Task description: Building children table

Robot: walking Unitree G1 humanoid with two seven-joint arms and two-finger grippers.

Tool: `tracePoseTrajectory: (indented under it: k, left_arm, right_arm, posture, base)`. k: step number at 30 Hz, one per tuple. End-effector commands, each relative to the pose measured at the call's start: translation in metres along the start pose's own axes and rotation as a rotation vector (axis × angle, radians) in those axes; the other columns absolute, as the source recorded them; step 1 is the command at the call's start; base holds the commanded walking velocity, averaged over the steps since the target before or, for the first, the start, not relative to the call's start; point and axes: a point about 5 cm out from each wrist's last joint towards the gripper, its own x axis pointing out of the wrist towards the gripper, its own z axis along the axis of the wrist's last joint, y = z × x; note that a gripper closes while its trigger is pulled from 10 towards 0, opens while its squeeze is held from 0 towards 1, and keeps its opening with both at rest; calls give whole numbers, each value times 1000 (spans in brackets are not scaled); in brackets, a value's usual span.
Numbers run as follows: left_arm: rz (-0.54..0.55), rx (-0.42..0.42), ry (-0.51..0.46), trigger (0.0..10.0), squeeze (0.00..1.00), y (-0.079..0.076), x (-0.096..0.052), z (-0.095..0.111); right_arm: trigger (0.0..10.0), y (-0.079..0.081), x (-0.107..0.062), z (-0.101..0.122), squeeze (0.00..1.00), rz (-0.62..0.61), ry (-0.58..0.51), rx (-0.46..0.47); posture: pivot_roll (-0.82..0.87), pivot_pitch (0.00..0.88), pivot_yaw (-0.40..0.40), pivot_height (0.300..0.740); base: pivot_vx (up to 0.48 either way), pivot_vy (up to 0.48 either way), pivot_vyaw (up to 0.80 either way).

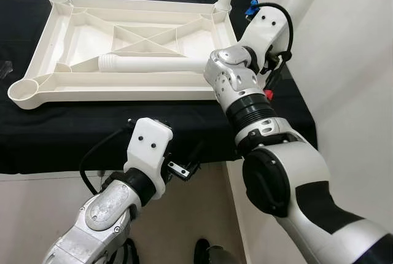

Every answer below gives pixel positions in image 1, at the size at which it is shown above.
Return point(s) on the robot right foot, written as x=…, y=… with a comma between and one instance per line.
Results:
x=218, y=253

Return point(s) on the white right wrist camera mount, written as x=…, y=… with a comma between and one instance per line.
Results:
x=267, y=27

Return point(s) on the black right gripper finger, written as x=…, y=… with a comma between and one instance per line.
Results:
x=284, y=56

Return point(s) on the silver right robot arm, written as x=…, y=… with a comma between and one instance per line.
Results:
x=288, y=178

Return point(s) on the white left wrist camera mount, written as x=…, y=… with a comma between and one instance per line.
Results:
x=147, y=150

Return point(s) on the black tablecloth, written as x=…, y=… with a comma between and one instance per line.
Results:
x=61, y=135

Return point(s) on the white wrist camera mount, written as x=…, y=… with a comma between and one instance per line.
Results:
x=147, y=150
x=267, y=27

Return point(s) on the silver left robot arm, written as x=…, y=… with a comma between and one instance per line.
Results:
x=98, y=221

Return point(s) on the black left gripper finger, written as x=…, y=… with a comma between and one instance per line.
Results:
x=159, y=120
x=196, y=156

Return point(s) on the white plastic children table top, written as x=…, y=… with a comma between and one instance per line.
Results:
x=92, y=24

